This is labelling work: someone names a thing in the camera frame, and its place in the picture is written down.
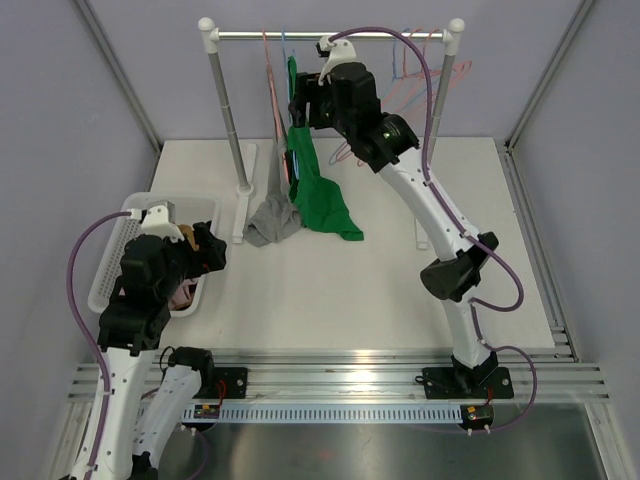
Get brown tank top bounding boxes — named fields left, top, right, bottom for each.
left=179, top=224, right=199, bottom=251

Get mauve pink tank top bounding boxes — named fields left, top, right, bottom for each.
left=109, top=279, right=197, bottom=311

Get blue hanger of green top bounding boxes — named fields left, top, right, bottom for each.
left=281, top=28, right=299, bottom=181

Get blue hanger of mauve top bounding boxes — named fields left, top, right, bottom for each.
left=354, top=37, right=438, bottom=139

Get pink hanger of brown top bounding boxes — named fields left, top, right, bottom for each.
left=344, top=27, right=474, bottom=169

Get pink hanger of black top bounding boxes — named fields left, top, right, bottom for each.
left=388, top=28, right=472, bottom=91

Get green tank top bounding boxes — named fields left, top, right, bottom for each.
left=285, top=54, right=365, bottom=243

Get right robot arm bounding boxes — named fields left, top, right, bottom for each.
left=289, top=61, right=514, bottom=399

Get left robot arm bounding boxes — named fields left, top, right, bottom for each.
left=68, top=222, right=226, bottom=479

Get pink hanger of grey top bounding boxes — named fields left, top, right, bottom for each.
left=261, top=29, right=291, bottom=185

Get grey tank top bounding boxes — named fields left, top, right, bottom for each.
left=243, top=132, right=302, bottom=248

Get white plastic basket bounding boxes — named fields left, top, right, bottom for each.
left=87, top=191, right=221, bottom=314

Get silver clothes rack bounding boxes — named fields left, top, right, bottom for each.
left=198, top=17, right=465, bottom=250

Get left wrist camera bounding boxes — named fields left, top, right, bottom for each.
left=128, top=201, right=184, bottom=243

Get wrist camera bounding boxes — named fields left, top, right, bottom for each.
left=316, top=35, right=357, bottom=86
left=128, top=201, right=184, bottom=243

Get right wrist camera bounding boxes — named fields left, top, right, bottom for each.
left=316, top=35, right=357, bottom=86

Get right aluminium frame post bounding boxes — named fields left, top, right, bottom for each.
left=502, top=0, right=599, bottom=156

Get aluminium frame post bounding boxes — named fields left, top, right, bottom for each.
left=72, top=0, right=164, bottom=156
left=502, top=0, right=599, bottom=156

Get white slotted cable duct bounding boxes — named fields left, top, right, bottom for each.
left=181, top=403, right=490, bottom=424

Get left aluminium frame post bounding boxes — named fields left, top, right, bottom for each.
left=72, top=0, right=164, bottom=156

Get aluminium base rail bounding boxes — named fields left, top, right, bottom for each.
left=67, top=324, right=611, bottom=406

